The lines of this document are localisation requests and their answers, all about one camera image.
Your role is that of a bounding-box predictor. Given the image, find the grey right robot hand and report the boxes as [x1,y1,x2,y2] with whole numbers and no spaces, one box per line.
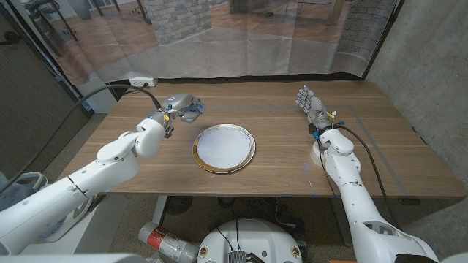
[295,85,336,129]

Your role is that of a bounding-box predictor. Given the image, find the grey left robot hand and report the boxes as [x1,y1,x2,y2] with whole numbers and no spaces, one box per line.
[156,93,206,124]

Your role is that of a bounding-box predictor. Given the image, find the small blue toy camera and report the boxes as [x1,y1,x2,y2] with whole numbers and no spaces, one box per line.
[184,103,206,124]

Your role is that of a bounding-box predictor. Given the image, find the white paper plate gold rim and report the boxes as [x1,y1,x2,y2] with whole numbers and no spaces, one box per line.
[192,123,257,175]

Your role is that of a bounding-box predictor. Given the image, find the white power strip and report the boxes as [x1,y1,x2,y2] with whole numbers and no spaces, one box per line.
[128,77,159,88]

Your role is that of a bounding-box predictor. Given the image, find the white tape roll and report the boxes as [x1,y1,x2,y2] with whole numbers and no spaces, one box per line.
[309,141,328,168]

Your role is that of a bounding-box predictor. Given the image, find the wooden table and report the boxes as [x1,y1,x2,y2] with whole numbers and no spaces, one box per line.
[203,104,410,197]

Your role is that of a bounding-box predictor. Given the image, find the printed room backdrop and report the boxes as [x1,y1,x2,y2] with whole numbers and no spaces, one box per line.
[7,0,400,85]

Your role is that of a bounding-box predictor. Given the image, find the black round fan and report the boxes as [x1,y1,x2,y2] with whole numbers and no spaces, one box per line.
[164,196,193,217]

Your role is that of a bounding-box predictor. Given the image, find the white table leg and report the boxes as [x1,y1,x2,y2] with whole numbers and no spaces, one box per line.
[151,196,170,226]

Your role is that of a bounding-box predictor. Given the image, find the grey table leg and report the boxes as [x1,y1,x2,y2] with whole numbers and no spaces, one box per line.
[330,197,354,248]

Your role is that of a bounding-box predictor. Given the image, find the white cylinder with red label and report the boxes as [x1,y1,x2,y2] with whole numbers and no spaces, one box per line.
[137,221,200,263]

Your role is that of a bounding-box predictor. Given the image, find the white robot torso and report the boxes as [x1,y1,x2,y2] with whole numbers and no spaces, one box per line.
[197,218,303,263]

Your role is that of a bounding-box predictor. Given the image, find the person in blue jeans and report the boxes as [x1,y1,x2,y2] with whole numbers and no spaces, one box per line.
[0,171,39,213]

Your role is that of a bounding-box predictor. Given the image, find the black power strip cord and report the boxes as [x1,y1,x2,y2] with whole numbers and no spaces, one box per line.
[124,83,150,96]

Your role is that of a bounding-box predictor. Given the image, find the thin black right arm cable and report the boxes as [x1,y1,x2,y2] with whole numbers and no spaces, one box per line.
[316,137,347,200]

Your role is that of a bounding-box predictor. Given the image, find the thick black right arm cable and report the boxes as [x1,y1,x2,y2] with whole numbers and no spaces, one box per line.
[333,123,400,228]

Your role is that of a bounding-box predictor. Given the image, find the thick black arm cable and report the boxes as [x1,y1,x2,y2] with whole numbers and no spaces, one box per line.
[333,123,400,228]
[0,83,162,195]

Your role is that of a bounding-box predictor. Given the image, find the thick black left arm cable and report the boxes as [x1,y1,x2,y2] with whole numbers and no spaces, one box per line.
[0,83,162,195]

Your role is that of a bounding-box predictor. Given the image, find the black floor cables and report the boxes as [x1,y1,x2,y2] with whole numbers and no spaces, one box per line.
[217,196,306,240]

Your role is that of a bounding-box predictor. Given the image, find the grey perforated wall panel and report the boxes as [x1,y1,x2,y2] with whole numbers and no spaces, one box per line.
[0,14,91,180]

